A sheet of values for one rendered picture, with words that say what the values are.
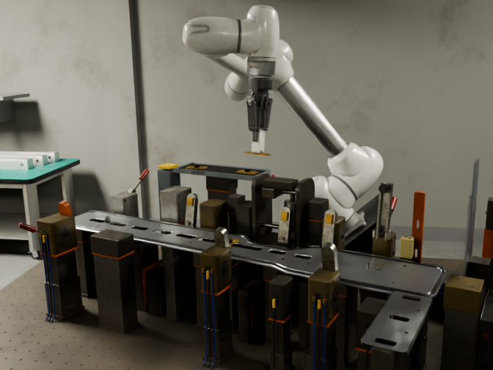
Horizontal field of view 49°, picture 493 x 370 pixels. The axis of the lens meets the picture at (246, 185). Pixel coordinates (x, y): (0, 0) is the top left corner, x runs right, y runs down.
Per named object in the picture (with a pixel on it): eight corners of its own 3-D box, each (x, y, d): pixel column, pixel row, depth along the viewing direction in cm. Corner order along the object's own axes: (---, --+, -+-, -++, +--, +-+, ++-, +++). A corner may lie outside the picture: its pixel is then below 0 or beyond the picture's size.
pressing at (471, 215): (461, 294, 138) (472, 163, 130) (467, 278, 148) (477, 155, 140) (463, 295, 138) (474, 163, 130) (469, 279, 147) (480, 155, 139)
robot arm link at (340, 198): (320, 233, 240) (287, 197, 238) (349, 206, 243) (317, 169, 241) (333, 234, 224) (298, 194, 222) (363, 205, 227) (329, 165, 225)
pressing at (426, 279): (48, 227, 202) (48, 223, 202) (92, 211, 221) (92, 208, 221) (433, 302, 137) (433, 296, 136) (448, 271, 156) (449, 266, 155)
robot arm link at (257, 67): (241, 57, 167) (240, 76, 169) (266, 57, 163) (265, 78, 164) (256, 58, 175) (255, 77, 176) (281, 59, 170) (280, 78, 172)
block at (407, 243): (394, 349, 169) (400, 238, 161) (397, 344, 172) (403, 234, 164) (406, 352, 168) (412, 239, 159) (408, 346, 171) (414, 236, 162)
